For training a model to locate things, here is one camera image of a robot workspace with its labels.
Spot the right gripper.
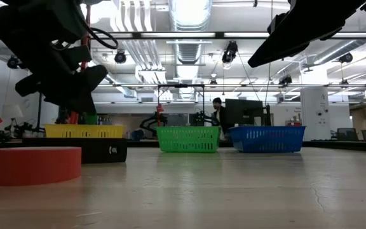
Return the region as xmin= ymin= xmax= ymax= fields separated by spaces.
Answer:
xmin=248 ymin=0 xmax=366 ymax=68

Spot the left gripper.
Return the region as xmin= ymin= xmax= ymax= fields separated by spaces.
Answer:
xmin=0 ymin=0 xmax=109 ymax=115

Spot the black stapler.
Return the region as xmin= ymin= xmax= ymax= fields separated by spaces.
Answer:
xmin=22 ymin=137 xmax=128 ymax=165

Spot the red tape roll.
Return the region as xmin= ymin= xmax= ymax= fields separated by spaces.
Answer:
xmin=0 ymin=146 xmax=83 ymax=187

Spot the yellow plastic basket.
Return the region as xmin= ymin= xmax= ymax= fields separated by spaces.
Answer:
xmin=44 ymin=123 xmax=126 ymax=139

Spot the black ceiling spotlight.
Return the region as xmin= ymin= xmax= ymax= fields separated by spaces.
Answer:
xmin=338 ymin=52 xmax=354 ymax=64
xmin=114 ymin=50 xmax=127 ymax=64
xmin=6 ymin=55 xmax=21 ymax=69
xmin=278 ymin=75 xmax=294 ymax=87
xmin=221 ymin=40 xmax=238 ymax=64

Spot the black overhead beam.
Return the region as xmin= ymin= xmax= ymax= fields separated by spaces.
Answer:
xmin=87 ymin=31 xmax=366 ymax=41

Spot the white lampshade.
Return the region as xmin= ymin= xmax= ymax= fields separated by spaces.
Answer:
xmin=1 ymin=104 xmax=24 ymax=119

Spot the black background monitor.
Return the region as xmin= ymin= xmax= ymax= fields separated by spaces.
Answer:
xmin=224 ymin=98 xmax=264 ymax=127

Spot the white building column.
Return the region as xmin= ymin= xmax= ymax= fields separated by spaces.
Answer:
xmin=300 ymin=87 xmax=332 ymax=142

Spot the small background red lamp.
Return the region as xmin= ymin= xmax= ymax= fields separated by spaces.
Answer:
xmin=156 ymin=103 xmax=165 ymax=127

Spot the person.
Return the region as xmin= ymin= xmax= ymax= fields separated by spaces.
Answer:
xmin=212 ymin=97 xmax=227 ymax=134

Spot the blue plastic basket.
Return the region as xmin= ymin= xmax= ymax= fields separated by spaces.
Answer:
xmin=229 ymin=125 xmax=306 ymax=154

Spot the green plastic basket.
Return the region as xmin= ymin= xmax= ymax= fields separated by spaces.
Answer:
xmin=156 ymin=125 xmax=221 ymax=153

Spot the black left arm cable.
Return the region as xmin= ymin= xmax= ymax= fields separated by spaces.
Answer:
xmin=84 ymin=27 xmax=119 ymax=50

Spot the silver ceiling duct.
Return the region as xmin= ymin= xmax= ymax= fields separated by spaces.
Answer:
xmin=166 ymin=0 xmax=214 ymax=64

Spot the background black station frame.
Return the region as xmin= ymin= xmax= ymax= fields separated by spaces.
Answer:
xmin=156 ymin=83 xmax=205 ymax=128

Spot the black aluminium table frame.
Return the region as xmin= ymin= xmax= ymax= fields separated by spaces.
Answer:
xmin=0 ymin=139 xmax=366 ymax=154

